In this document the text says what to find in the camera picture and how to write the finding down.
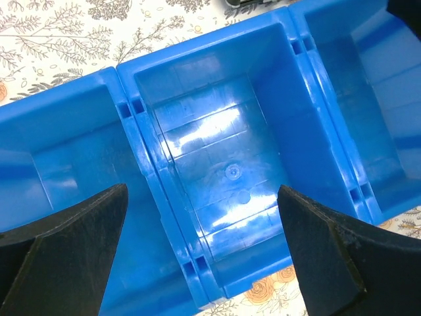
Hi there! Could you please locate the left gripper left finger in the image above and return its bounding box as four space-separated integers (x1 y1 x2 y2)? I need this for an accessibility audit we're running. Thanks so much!
1 184 128 315

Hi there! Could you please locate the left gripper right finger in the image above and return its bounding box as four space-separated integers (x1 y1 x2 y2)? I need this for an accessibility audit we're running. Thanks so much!
278 186 420 315

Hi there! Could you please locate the blue plastic divided bin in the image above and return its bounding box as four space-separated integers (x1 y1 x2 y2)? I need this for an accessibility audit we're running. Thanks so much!
1 1 420 315

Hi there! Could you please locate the floral patterned table mat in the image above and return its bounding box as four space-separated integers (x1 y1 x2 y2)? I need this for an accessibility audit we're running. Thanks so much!
0 0 421 316

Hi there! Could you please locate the black poker chip case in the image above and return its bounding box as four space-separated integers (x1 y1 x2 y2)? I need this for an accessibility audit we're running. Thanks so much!
224 0 280 9

